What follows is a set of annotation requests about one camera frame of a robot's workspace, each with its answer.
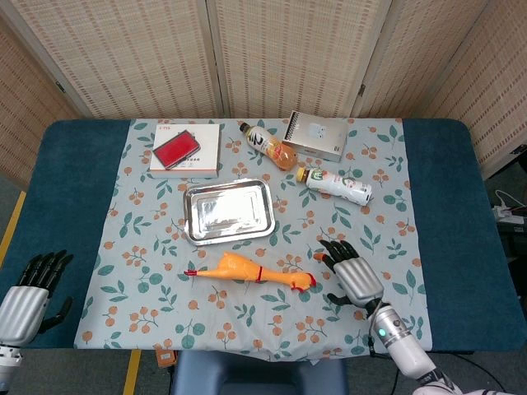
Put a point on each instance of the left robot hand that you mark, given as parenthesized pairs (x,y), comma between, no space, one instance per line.
(22,308)

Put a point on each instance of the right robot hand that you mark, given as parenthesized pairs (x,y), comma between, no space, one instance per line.
(357,280)

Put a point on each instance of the orange rubber chicken toy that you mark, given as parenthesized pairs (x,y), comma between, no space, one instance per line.
(243,271)

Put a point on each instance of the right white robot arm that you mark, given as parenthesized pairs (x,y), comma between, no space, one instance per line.
(405,345)

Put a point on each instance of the metal tray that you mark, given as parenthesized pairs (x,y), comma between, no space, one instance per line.
(228,210)

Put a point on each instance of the white bottle yellow cap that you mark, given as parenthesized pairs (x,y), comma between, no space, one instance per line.
(337,185)

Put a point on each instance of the teal table cover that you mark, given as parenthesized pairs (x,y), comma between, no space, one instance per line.
(453,205)

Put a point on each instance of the blue padded seat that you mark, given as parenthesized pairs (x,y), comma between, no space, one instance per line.
(255,374)

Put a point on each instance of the small orange tag box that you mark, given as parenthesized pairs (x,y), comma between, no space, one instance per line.
(165,358)

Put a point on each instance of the silver grey carton box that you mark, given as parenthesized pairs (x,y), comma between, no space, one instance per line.
(317,133)

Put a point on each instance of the orange tea bottle black label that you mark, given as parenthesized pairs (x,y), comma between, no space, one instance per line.
(269,146)

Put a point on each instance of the black box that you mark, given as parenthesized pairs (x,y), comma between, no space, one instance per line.
(514,243)

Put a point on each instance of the floral tablecloth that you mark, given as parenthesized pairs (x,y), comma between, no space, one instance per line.
(164,230)

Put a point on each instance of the white power strip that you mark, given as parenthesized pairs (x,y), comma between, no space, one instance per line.
(508,215)

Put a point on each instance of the white flat box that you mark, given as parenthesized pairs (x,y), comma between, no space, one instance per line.
(203,144)

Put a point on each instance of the woven folding screen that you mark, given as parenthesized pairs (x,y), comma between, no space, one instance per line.
(136,53)

